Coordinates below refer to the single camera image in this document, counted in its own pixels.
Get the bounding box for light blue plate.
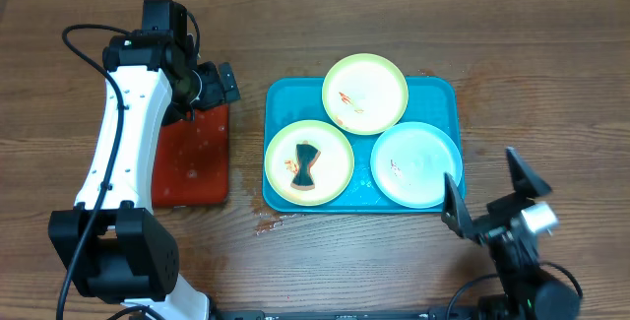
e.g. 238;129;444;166
370;122;464;209

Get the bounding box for black tray with red liquid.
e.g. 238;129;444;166
152;105;229;208

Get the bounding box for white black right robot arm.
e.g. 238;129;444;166
441;147;584;320

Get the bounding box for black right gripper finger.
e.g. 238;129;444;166
441;172;474;240
506;147;552;198

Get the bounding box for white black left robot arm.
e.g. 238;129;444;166
48;27;239;319

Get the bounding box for green plate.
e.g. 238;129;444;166
264;120;354;207
322;53;410;136

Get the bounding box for teal plastic serving tray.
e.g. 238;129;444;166
262;76;463;214

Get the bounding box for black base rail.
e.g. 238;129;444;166
128;304;567;320

